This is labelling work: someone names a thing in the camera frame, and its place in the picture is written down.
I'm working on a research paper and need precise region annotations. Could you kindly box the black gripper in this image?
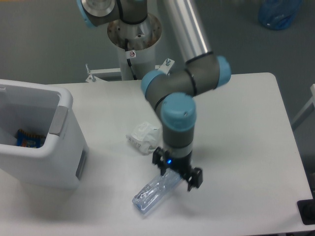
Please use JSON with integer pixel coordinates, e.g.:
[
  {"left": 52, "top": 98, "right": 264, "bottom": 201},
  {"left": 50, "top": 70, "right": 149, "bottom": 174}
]
[{"left": 152, "top": 147, "right": 203, "bottom": 192}]

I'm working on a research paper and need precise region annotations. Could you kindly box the clear plastic water bottle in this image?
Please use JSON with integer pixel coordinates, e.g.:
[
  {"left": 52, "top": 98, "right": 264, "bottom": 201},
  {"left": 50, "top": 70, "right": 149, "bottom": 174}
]
[{"left": 132, "top": 169, "right": 182, "bottom": 215}]

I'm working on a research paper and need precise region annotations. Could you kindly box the white paper bag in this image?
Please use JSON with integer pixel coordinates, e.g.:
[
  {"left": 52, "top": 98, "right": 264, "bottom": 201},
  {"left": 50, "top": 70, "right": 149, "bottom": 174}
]
[{"left": 126, "top": 121, "right": 161, "bottom": 155}]

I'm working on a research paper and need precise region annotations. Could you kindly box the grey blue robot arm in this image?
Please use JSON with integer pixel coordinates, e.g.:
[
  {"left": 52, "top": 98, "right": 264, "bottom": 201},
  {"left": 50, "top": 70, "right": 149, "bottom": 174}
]
[{"left": 77, "top": 0, "right": 231, "bottom": 189}]

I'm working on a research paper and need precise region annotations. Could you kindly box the white trash can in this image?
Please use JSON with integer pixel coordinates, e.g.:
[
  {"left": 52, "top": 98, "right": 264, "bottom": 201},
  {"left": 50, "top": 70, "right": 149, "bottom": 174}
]
[{"left": 0, "top": 80, "right": 89, "bottom": 189}]

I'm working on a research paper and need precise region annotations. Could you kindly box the black clamp at table corner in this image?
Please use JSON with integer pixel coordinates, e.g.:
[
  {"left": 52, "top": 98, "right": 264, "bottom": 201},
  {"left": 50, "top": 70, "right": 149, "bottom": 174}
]
[{"left": 297, "top": 199, "right": 315, "bottom": 225}]

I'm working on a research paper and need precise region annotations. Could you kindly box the blue snack wrapper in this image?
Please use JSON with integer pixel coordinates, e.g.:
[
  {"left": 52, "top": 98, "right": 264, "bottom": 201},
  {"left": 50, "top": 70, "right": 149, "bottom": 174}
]
[{"left": 16, "top": 129, "right": 46, "bottom": 148}]

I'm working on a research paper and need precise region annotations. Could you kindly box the blue plastic bag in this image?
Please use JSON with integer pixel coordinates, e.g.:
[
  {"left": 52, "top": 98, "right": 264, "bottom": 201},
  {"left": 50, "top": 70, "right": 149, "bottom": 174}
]
[{"left": 257, "top": 0, "right": 303, "bottom": 30}]

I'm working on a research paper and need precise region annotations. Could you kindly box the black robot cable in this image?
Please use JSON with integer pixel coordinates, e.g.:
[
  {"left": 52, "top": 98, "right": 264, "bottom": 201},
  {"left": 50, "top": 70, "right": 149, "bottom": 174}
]
[{"left": 124, "top": 38, "right": 138, "bottom": 81}]

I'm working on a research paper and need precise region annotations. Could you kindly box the white frame at right edge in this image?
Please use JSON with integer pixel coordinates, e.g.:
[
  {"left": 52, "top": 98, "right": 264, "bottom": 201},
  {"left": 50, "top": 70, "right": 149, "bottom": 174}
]
[{"left": 291, "top": 84, "right": 315, "bottom": 131}]

